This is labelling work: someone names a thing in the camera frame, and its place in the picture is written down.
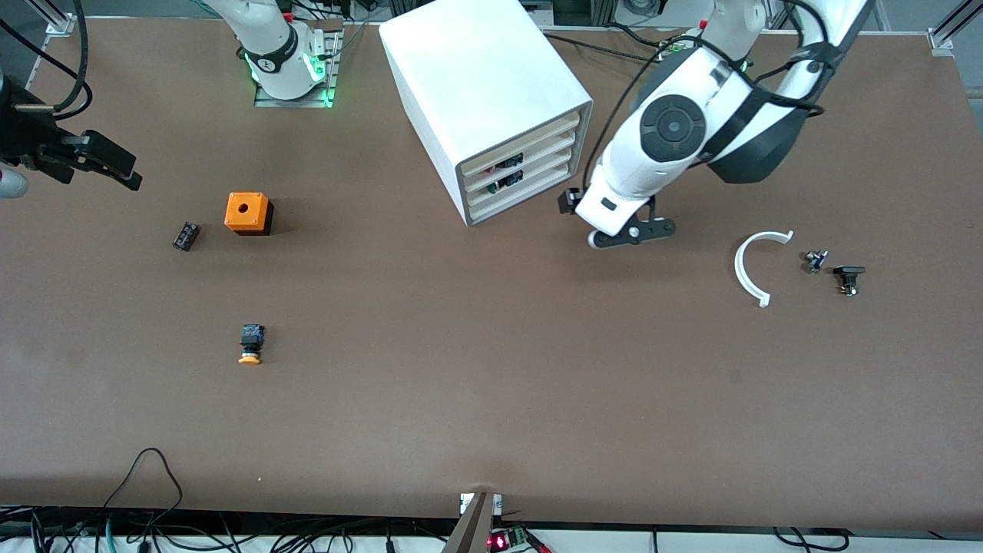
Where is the orange button box with hole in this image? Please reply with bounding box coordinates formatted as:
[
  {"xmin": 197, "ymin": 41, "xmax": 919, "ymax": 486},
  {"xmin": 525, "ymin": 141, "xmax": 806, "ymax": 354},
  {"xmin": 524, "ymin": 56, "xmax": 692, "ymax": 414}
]
[{"xmin": 224, "ymin": 192, "xmax": 275, "ymax": 237}]

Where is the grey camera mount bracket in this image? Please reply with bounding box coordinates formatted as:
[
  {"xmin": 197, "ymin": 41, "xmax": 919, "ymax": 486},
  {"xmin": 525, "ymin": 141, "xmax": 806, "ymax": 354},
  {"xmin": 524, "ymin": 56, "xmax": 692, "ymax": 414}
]
[{"xmin": 441, "ymin": 492, "xmax": 505, "ymax": 553}]

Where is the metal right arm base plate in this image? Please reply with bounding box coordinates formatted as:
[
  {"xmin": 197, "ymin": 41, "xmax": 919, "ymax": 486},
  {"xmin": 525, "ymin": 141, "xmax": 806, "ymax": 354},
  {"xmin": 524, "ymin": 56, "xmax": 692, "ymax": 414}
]
[{"xmin": 253, "ymin": 19, "xmax": 343, "ymax": 109}]

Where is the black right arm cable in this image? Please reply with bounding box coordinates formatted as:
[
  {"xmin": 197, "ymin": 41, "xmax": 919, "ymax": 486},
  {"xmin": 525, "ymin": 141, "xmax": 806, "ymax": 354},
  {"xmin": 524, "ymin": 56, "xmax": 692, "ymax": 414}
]
[{"xmin": 0, "ymin": 0, "xmax": 94, "ymax": 121}]

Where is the orange-capped push button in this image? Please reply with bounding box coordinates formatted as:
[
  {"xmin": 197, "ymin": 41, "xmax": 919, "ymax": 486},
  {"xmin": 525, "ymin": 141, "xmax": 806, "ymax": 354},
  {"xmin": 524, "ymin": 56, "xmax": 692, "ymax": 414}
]
[{"xmin": 237, "ymin": 323, "xmax": 266, "ymax": 366}]

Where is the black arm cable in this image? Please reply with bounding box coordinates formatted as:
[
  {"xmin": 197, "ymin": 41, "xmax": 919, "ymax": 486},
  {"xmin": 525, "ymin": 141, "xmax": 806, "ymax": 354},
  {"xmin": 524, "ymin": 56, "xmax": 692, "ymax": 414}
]
[
  {"xmin": 582, "ymin": 0, "xmax": 836, "ymax": 194},
  {"xmin": 0, "ymin": 0, "xmax": 94, "ymax": 121}
]

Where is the aluminium frame corner profile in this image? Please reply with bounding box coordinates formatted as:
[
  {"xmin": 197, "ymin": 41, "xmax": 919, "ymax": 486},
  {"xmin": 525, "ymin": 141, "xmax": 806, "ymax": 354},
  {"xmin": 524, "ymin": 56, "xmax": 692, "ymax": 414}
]
[
  {"xmin": 926, "ymin": 0, "xmax": 983, "ymax": 51},
  {"xmin": 26, "ymin": 0, "xmax": 77, "ymax": 87}
]

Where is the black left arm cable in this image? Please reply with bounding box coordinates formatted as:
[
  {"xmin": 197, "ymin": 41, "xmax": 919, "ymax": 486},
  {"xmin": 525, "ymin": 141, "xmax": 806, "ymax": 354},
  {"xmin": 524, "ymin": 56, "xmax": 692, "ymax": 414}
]
[{"xmin": 582, "ymin": 0, "xmax": 836, "ymax": 194}]

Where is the circuit board with red light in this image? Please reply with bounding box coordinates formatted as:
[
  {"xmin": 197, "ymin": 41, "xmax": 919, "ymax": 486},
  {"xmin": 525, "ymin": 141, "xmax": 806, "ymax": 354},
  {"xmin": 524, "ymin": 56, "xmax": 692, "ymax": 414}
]
[{"xmin": 487, "ymin": 525, "xmax": 551, "ymax": 553}]

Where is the white curved plastic arc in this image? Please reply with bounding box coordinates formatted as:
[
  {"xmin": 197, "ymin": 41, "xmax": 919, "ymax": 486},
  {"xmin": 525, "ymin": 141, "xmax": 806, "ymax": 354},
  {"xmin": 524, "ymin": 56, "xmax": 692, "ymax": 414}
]
[{"xmin": 734, "ymin": 230, "xmax": 794, "ymax": 308}]

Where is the black cable on table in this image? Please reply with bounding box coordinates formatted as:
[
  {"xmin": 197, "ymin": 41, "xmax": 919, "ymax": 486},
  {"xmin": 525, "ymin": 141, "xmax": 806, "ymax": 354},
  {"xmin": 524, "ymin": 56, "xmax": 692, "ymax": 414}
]
[{"xmin": 545, "ymin": 34, "xmax": 670, "ymax": 61}]

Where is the black looped cable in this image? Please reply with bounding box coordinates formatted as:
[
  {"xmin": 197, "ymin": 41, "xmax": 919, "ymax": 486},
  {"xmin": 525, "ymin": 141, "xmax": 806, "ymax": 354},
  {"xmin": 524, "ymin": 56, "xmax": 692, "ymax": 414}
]
[{"xmin": 103, "ymin": 448, "xmax": 184, "ymax": 512}]

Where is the black cable bundle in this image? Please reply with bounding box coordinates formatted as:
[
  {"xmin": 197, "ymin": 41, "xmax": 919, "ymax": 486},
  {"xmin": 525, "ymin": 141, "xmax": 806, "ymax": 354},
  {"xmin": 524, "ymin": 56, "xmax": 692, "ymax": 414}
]
[{"xmin": 0, "ymin": 505, "xmax": 462, "ymax": 553}]

